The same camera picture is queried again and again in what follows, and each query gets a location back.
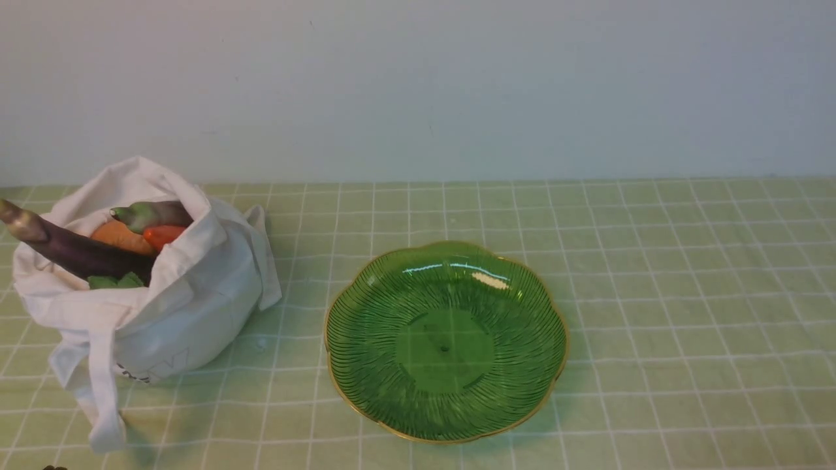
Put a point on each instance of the white cloth bag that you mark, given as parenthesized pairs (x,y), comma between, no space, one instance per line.
(202,289)

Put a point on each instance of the brown potato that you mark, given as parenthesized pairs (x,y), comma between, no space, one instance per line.
(117,234)

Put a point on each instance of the green checkered tablecloth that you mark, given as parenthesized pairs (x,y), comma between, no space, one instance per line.
(701,315)

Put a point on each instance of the green leafy vegetable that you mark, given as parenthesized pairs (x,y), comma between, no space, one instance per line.
(127,281)

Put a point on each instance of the red pepper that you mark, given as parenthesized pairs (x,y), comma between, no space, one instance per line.
(160,236)

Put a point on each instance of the green glass plate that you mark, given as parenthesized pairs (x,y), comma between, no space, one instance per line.
(445,343)

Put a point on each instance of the long purple eggplant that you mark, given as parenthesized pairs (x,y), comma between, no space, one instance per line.
(81,256)

